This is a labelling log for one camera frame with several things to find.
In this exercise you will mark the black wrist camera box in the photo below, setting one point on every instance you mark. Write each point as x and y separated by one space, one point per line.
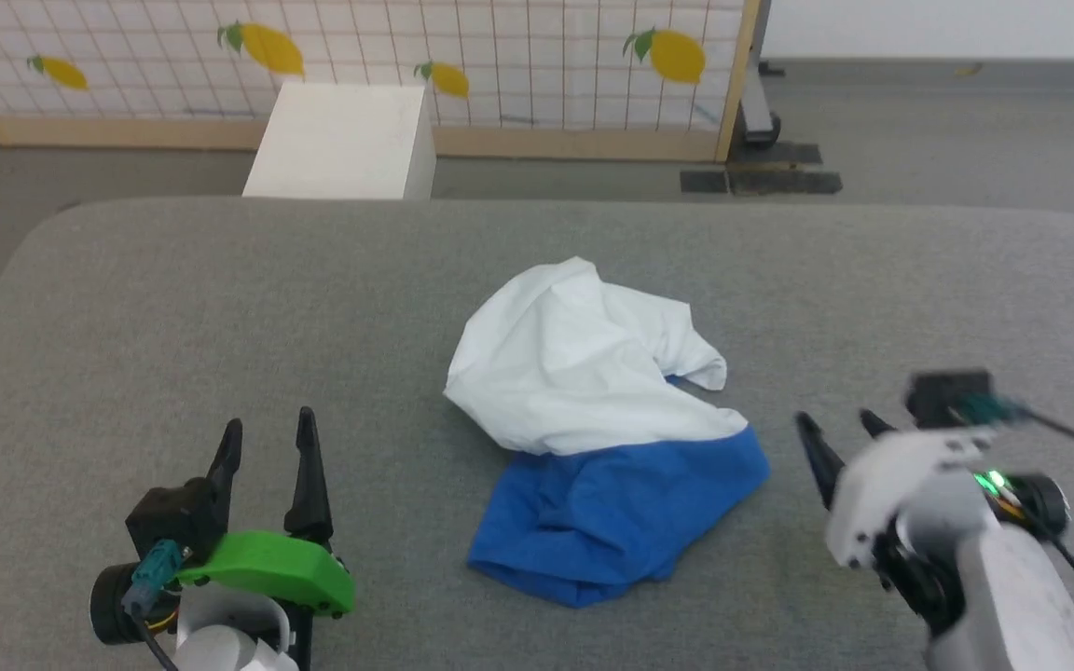
173 522
952 399

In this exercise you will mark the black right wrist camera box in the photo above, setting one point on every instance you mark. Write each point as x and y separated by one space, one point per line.
952 399

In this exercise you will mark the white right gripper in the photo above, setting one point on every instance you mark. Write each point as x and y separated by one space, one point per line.
891 489

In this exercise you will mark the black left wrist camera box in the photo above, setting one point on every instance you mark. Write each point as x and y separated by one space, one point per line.
173 522

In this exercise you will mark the white box pedestal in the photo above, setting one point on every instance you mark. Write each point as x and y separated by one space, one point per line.
341 140

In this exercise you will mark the white and blue garment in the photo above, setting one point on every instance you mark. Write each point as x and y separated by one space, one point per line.
574 373

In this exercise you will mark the grey wheeled stand leg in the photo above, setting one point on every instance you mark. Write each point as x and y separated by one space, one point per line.
759 93

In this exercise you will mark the lemon print screen panel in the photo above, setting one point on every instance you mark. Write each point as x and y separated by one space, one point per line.
500 56

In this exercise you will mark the small black floor mat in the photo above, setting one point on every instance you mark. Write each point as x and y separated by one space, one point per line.
704 182

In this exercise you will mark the small yellow floor scrap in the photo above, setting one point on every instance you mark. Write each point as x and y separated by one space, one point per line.
968 70

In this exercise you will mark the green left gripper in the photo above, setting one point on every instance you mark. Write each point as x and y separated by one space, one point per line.
267 564

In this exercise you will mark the large black floor mat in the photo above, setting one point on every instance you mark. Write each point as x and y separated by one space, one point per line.
784 172

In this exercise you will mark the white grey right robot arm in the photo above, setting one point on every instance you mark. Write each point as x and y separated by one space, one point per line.
994 578

